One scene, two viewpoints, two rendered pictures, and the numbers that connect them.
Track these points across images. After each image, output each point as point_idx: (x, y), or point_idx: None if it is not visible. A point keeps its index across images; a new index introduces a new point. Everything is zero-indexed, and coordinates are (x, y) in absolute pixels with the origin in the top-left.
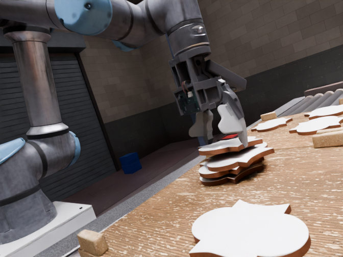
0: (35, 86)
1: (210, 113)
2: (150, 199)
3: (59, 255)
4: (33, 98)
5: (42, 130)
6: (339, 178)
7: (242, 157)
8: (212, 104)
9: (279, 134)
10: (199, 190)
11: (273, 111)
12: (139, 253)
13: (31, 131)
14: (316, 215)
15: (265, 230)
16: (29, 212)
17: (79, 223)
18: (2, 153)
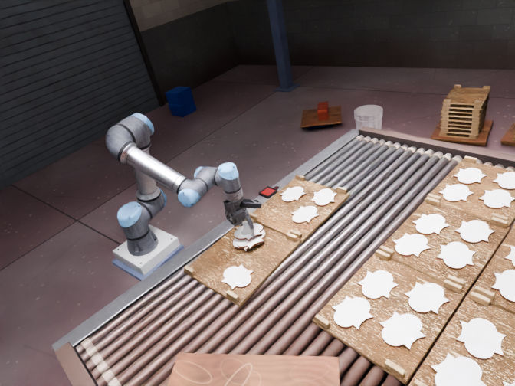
0: (144, 175)
1: None
2: (210, 249)
3: (173, 269)
4: (142, 181)
5: (148, 197)
6: (275, 262)
7: (250, 243)
8: (240, 222)
9: (287, 211)
10: (231, 251)
11: (303, 176)
12: (206, 277)
13: (141, 197)
14: (257, 276)
15: (241, 279)
16: (148, 243)
17: (172, 246)
18: (135, 217)
